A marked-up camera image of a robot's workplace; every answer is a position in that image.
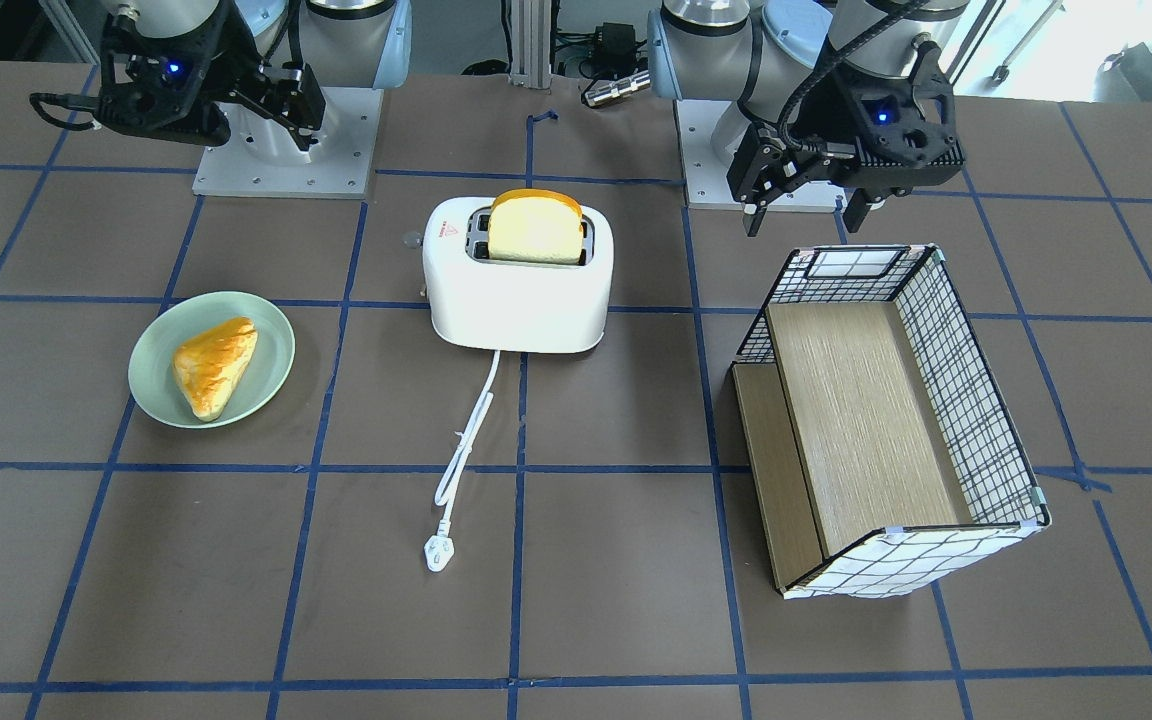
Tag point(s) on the silver metal cylinder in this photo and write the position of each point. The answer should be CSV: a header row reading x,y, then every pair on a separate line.
x,y
604,92

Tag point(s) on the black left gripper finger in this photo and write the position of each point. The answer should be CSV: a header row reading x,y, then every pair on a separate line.
x,y
761,172
857,209

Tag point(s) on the green plate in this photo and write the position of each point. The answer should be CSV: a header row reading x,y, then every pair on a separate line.
x,y
150,369

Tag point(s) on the white toaster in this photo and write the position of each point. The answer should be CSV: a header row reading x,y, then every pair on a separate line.
x,y
479,301

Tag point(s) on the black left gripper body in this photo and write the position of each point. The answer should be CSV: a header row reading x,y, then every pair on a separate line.
x,y
829,122

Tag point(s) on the wire basket with wooden shelf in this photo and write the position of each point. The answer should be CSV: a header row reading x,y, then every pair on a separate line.
x,y
883,454

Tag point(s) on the toast slice in toaster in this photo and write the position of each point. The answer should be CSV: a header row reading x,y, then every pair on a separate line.
x,y
535,226

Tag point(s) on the triangular golden pastry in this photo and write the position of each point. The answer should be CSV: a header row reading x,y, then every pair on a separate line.
x,y
208,367

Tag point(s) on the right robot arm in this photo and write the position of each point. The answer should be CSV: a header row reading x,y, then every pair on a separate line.
x,y
349,44

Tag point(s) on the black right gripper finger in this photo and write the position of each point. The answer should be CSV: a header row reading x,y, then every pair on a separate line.
x,y
297,102

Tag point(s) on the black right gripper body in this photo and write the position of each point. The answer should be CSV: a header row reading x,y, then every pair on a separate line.
x,y
239,60

